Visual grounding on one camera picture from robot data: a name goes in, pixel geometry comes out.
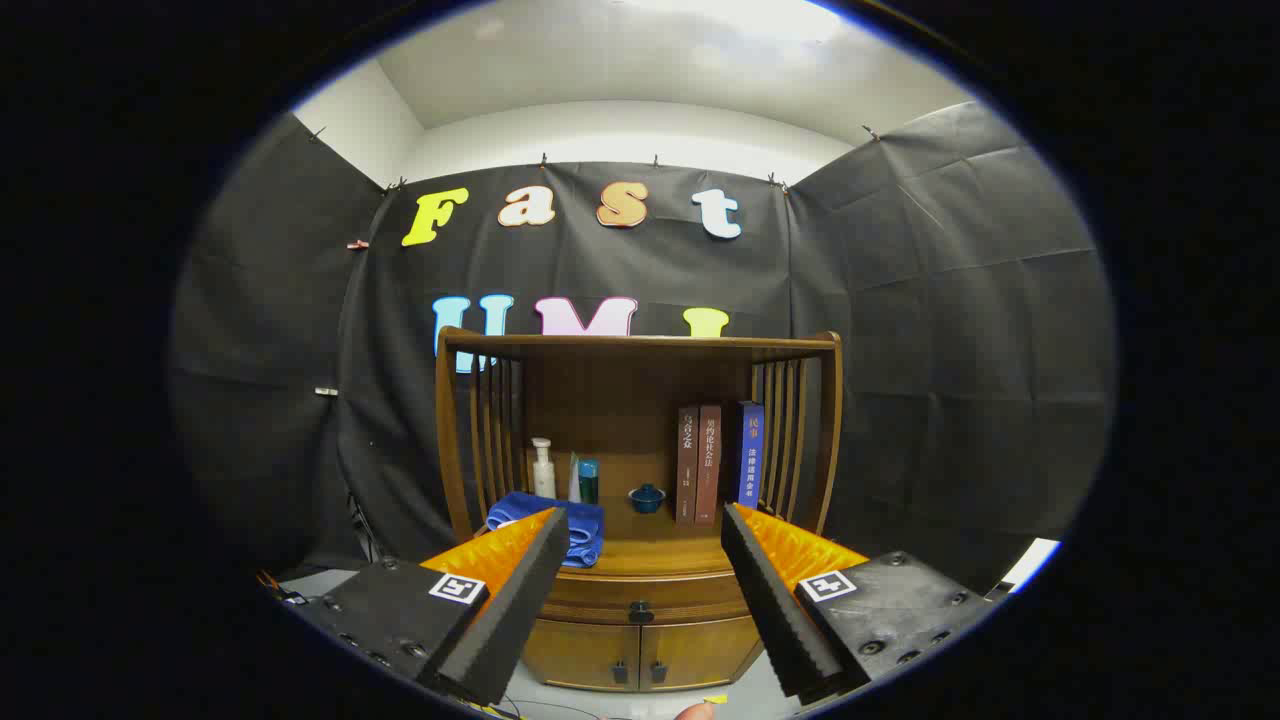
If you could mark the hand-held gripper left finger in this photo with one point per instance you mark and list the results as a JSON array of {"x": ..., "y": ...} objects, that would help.
[{"x": 520, "y": 600}]

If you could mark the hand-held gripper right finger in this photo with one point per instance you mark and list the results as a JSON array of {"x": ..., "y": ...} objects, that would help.
[{"x": 770, "y": 600}]

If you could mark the wooden drawer with black knob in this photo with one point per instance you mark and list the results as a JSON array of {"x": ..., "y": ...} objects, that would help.
[{"x": 680, "y": 598}]

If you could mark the wooden cabinet door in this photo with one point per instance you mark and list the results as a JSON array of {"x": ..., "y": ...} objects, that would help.
[
  {"x": 700, "y": 650},
  {"x": 580, "y": 655}
]

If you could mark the wooden countertop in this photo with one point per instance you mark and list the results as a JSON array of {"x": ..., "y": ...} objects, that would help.
[{"x": 650, "y": 550}]

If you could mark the brown wooden cabinet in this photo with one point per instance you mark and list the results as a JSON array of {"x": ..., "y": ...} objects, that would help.
[{"x": 600, "y": 400}]

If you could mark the folded blue towel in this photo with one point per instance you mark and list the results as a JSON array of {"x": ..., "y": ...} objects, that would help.
[{"x": 585, "y": 525}]

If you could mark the white pump bottle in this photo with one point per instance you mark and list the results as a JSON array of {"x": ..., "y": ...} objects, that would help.
[{"x": 543, "y": 480}]

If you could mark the white tube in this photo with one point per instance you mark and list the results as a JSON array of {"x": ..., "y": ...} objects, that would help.
[{"x": 574, "y": 485}]

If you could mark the teal box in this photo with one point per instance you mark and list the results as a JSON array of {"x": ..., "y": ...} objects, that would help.
[{"x": 589, "y": 482}]

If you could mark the blue book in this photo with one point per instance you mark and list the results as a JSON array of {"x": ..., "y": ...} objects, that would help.
[{"x": 752, "y": 460}]

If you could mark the reddish brown book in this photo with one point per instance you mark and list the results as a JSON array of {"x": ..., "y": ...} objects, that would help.
[{"x": 709, "y": 470}]

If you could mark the dark brown book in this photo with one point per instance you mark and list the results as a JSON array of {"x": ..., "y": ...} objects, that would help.
[{"x": 687, "y": 470}]

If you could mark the small blue lidded cup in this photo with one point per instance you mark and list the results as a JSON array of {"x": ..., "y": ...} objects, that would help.
[{"x": 647, "y": 499}]

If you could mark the black backdrop cloth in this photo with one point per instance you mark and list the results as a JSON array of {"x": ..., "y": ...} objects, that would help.
[{"x": 950, "y": 350}]

